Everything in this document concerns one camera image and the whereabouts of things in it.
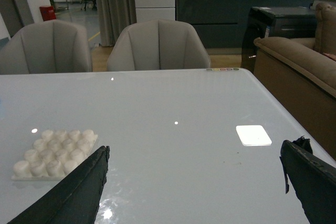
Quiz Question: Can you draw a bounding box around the grey armchair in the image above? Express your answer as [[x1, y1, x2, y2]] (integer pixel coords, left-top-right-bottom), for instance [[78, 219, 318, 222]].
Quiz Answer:
[[1, 19, 92, 74], [107, 19, 211, 71]]

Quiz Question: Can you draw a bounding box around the black appliance box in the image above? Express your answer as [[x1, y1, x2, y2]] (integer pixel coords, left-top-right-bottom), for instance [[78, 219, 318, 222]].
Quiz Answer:
[[240, 6, 318, 73]]

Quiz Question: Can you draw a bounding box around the white studded base plate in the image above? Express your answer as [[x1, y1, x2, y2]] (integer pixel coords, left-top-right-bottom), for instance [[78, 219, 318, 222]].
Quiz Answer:
[[12, 129, 98, 181]]

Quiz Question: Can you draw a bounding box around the brown sofa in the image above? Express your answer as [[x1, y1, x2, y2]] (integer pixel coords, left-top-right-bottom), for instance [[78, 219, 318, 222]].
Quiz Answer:
[[254, 2, 335, 158]]

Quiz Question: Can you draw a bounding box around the left grey armchair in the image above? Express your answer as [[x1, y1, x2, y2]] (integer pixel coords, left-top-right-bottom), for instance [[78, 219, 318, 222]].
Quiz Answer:
[[1, 19, 92, 74]]

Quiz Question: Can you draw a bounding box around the right grey armchair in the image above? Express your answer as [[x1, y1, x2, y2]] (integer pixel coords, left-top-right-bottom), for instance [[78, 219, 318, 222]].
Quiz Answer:
[[107, 19, 211, 71]]

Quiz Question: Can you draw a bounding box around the dark kitchen counter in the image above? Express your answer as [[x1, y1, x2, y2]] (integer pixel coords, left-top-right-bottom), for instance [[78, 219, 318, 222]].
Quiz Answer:
[[176, 0, 310, 48]]

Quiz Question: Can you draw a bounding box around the red box on floor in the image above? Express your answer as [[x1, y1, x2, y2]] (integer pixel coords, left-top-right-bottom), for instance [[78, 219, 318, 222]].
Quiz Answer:
[[39, 6, 56, 22]]

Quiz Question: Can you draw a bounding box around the grey curtain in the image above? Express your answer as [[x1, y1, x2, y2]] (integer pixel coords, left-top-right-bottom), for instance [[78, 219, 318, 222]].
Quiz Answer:
[[96, 0, 137, 47]]

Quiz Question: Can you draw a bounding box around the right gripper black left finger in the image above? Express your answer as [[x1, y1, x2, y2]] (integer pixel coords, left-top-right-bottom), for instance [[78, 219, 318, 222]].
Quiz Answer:
[[10, 146, 110, 223]]

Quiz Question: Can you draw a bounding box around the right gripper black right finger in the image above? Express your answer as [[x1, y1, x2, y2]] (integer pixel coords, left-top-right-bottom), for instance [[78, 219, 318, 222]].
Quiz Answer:
[[280, 136, 335, 223]]

